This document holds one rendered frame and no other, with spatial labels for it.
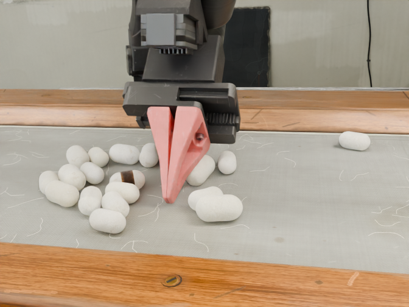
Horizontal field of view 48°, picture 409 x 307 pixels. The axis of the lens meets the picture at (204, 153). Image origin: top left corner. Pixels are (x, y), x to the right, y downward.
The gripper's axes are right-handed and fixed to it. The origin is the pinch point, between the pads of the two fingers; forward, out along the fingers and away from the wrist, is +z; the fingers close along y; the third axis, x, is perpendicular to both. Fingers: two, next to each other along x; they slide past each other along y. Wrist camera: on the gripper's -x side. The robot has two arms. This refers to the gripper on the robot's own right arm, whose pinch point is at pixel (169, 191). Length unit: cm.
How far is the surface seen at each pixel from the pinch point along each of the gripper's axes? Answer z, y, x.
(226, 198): 1.1, 5.3, -2.1
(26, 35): -145, -142, 147
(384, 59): -140, 53, 161
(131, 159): -5.3, -6.2, 5.2
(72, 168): -2.1, -10.0, 0.9
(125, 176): -1.5, -4.6, 0.9
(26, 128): -13.0, -25.3, 13.6
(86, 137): -10.9, -15.2, 11.6
